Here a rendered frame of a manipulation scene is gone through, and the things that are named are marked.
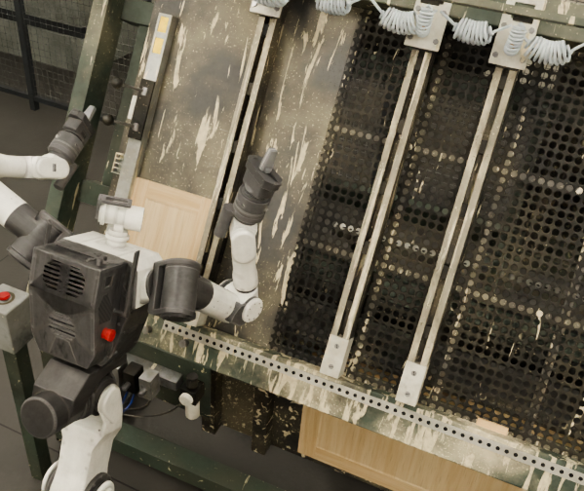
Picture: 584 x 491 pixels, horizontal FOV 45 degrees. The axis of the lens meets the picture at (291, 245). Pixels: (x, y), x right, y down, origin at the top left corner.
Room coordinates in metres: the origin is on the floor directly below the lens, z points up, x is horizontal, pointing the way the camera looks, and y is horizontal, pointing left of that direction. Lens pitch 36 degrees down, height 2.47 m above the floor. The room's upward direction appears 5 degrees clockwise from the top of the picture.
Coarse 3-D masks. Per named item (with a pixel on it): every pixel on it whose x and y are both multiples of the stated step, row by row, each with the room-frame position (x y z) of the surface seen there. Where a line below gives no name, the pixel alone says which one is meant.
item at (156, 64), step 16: (160, 16) 2.28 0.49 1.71; (160, 32) 2.25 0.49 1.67; (160, 64) 2.19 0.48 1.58; (160, 80) 2.19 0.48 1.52; (144, 128) 2.09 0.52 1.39; (128, 144) 2.08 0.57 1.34; (144, 144) 2.09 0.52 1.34; (128, 160) 2.05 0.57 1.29; (128, 176) 2.02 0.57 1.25; (128, 192) 1.99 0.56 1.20; (112, 224) 1.94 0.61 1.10
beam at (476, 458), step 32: (160, 320) 1.72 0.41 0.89; (192, 352) 1.64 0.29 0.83; (224, 352) 1.62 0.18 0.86; (256, 352) 1.60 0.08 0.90; (256, 384) 1.54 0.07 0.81; (288, 384) 1.53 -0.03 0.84; (352, 384) 1.49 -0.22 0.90; (352, 416) 1.44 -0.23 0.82; (384, 416) 1.42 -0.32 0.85; (448, 416) 1.41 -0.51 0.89; (448, 448) 1.34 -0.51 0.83; (480, 448) 1.33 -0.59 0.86; (544, 448) 1.33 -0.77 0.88; (512, 480) 1.26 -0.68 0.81; (544, 480) 1.25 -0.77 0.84
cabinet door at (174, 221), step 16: (144, 192) 1.99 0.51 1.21; (160, 192) 1.98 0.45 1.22; (176, 192) 1.97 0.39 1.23; (144, 208) 1.96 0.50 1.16; (160, 208) 1.95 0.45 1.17; (176, 208) 1.94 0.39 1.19; (192, 208) 1.93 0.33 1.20; (208, 208) 1.91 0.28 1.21; (144, 224) 1.94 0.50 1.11; (160, 224) 1.92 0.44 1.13; (176, 224) 1.91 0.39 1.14; (192, 224) 1.90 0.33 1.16; (144, 240) 1.91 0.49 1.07; (160, 240) 1.90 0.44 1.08; (176, 240) 1.88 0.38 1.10; (192, 240) 1.87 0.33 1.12; (176, 256) 1.85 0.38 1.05; (192, 256) 1.84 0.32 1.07
